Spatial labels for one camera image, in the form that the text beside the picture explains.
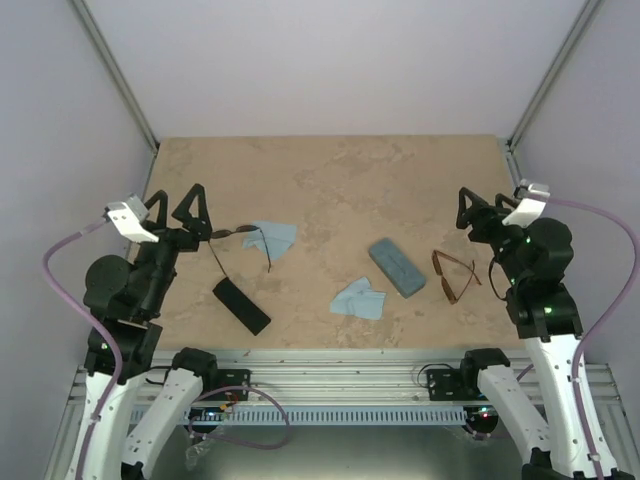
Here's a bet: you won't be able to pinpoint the clear plastic wrap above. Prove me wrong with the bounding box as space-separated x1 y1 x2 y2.
185 439 214 471

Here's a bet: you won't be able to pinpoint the lower purple cable loop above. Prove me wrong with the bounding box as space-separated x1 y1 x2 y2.
187 384 292 450

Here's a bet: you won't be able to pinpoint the dark thin-frame sunglasses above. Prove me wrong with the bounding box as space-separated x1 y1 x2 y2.
207 224 272 277

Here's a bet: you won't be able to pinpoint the left aluminium corner post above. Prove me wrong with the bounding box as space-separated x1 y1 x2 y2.
68 0 161 154

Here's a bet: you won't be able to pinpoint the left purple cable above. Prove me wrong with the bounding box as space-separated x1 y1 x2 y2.
42 222 126 480

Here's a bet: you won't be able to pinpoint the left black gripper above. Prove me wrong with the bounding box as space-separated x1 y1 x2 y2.
137 184 215 315

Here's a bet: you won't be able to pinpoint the black glasses case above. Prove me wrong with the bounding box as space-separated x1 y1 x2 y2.
212 277 271 336

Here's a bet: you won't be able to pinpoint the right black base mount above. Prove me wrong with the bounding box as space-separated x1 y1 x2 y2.
426 368 485 402

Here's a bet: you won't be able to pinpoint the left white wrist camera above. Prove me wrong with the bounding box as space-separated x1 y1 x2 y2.
106 194 159 244

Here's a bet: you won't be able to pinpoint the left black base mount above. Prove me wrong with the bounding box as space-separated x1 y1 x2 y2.
202 368 251 403

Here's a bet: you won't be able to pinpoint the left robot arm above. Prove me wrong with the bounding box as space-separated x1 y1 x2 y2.
66 184 219 479

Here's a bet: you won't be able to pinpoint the brown frame sunglasses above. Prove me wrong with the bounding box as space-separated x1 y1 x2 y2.
431 249 482 305

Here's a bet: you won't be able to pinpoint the aluminium rail frame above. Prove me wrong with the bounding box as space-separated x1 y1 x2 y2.
45 348 639 479

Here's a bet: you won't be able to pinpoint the blue-grey glasses case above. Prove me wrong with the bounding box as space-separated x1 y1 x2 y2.
368 238 426 299

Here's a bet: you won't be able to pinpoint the aluminium corner post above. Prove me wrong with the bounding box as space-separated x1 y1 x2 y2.
504 0 606 151
68 0 161 154

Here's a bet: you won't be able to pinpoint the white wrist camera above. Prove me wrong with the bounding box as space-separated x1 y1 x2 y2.
502 179 550 228
106 194 159 244

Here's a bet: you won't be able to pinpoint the right aluminium corner post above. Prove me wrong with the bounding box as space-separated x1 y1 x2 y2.
504 0 606 151

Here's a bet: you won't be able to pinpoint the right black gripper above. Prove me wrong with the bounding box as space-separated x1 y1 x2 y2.
457 187 527 284

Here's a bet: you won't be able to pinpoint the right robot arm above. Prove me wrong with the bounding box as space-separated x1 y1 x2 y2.
456 184 631 479

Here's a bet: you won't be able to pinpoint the light blue cloth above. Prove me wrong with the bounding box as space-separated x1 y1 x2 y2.
242 221 297 262
329 277 386 321

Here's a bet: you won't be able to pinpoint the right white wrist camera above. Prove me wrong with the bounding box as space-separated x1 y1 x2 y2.
502 179 550 228

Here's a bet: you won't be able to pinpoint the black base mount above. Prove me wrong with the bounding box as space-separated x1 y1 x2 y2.
426 368 485 402
202 368 251 403

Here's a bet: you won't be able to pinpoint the blue slotted cable duct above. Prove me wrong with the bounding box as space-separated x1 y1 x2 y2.
129 404 471 427

